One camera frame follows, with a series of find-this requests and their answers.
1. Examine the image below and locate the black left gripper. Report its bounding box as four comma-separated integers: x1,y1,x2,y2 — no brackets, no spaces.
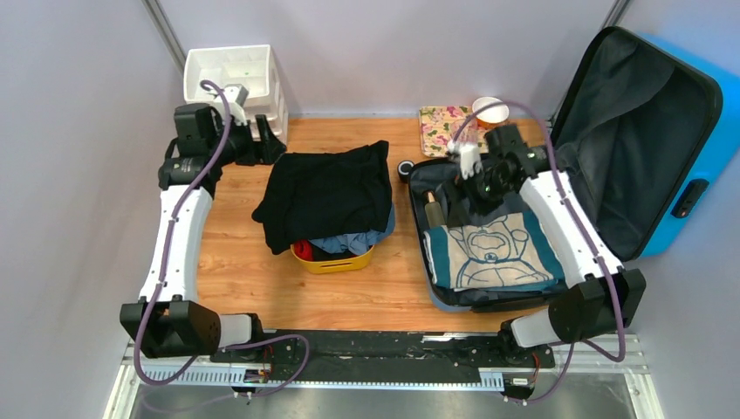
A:
208,115,289,168

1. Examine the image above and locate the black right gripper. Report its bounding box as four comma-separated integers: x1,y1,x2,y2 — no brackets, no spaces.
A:
442,163,513,229

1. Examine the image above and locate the teal white cartoon towel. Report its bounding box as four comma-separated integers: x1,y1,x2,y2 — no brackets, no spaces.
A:
423,211,565,292

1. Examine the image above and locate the white plastic drawer unit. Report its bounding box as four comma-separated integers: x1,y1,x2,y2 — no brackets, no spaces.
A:
182,45,289,145

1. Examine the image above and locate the red cloth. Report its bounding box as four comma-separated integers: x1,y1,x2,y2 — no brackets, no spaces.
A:
292,240,314,262

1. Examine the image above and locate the blue grey shirt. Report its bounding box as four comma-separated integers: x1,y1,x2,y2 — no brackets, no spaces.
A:
309,205,395,256

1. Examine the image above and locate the yellow plastic basket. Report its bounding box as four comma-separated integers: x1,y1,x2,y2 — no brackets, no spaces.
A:
291,246,374,274

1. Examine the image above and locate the blue fish print suitcase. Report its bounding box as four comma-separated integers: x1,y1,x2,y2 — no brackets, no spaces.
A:
407,26,739,313

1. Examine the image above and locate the beige cylindrical bottle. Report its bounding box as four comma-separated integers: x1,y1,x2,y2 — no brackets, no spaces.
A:
424,190,446,229

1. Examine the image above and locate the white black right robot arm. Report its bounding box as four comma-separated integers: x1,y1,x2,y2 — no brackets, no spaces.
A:
447,125,646,366

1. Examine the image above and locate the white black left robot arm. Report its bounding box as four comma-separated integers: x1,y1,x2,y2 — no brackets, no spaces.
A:
120,103,286,362

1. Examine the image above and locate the clear glass on tray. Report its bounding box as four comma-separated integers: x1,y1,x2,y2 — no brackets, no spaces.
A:
452,123,478,153

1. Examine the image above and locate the floral pattern tray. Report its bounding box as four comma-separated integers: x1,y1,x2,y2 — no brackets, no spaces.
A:
418,106,490,157

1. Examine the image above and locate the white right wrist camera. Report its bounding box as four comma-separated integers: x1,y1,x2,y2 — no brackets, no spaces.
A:
446,140,483,180

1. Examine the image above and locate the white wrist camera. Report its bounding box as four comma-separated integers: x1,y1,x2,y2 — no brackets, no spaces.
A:
216,84,249,127
446,140,483,180

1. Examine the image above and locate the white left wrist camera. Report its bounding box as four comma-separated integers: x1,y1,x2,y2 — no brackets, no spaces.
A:
216,84,249,127

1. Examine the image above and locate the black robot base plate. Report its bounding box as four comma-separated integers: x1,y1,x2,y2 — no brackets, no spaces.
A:
209,329,555,384

